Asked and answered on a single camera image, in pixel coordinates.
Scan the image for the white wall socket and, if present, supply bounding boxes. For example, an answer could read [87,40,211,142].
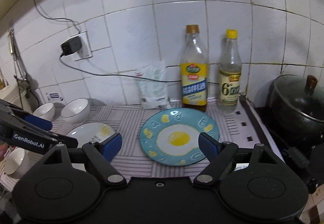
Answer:
[71,32,92,61]

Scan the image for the black wok with lid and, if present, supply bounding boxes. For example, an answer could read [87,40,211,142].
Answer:
[269,74,323,140]

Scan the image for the black power cable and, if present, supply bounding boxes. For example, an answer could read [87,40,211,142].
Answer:
[33,0,183,83]

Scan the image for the large white bowl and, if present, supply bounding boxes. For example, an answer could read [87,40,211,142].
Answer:
[60,98,90,124]

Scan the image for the blue fried egg plate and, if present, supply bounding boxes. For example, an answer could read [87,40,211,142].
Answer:
[139,108,220,167]

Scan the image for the white plastic salt bag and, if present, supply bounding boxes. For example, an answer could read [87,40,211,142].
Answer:
[134,61,169,109]

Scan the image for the white sun plate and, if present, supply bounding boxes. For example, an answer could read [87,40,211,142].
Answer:
[67,123,115,147]

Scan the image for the clear vinegar bottle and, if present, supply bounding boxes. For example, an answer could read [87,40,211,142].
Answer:
[218,30,242,114]

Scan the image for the small white ribbed bowl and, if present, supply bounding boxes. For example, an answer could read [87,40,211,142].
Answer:
[33,103,55,121]

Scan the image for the black gas stove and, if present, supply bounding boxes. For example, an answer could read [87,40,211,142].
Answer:
[242,99,323,194]

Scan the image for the person's hand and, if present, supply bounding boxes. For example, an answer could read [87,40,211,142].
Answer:
[0,143,8,161]

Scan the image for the yellow label oil bottle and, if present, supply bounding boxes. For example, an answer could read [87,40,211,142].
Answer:
[180,24,209,112]

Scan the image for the hanging metal utensils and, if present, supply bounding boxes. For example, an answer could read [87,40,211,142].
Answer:
[8,28,39,107]

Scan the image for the white cup bowl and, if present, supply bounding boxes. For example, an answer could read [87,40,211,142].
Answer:
[4,148,32,179]

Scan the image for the black power adapter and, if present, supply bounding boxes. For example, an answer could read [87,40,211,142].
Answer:
[61,36,82,56]

